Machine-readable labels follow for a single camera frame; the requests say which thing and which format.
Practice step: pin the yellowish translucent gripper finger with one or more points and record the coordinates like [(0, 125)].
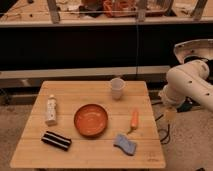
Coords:
[(169, 114)]

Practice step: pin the orange ceramic bowl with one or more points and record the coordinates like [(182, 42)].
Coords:
[(91, 120)]

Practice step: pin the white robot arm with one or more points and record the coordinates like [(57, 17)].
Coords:
[(186, 80)]

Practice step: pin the orange toy carrot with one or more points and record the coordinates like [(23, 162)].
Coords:
[(134, 121)]

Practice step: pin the blue sponge cloth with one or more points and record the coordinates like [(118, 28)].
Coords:
[(127, 146)]

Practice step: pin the white plastic cup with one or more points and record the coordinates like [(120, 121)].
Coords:
[(117, 86)]

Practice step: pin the wooden folding table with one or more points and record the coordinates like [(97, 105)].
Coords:
[(84, 153)]

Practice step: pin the white plastic bottle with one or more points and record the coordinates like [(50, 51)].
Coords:
[(50, 115)]

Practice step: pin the black white striped eraser block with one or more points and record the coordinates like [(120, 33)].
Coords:
[(56, 140)]

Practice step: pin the orange tool on bench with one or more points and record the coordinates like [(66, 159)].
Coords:
[(119, 8)]

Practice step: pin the long wooden workbench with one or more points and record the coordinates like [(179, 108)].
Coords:
[(52, 13)]

